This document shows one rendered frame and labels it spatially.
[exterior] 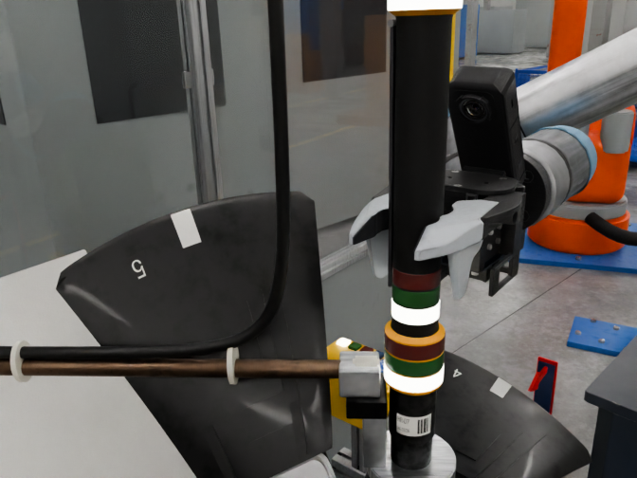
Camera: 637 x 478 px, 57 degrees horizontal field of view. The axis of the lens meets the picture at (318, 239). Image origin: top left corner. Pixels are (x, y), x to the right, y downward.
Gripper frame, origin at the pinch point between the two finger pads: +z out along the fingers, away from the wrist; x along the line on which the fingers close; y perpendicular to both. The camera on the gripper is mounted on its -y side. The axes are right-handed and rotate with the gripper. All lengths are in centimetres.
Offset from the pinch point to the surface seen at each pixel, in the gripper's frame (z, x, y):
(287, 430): 2.9, 7.4, 17.1
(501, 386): -27.3, 1.6, 27.6
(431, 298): -2.3, -1.8, 5.2
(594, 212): -372, 71, 113
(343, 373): 1.3, 3.2, 11.2
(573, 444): -26.4, -7.1, 30.9
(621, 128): -376, 64, 58
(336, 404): -34, 31, 47
